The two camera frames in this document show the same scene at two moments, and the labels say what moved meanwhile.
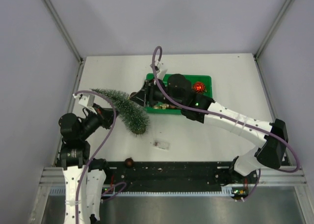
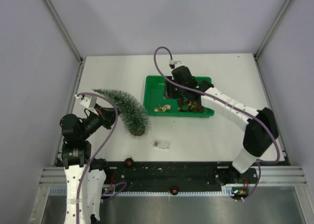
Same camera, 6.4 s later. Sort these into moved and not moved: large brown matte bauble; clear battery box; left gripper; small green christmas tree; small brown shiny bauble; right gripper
Moved: small brown shiny bauble; right gripper
Not moved: clear battery box; large brown matte bauble; left gripper; small green christmas tree
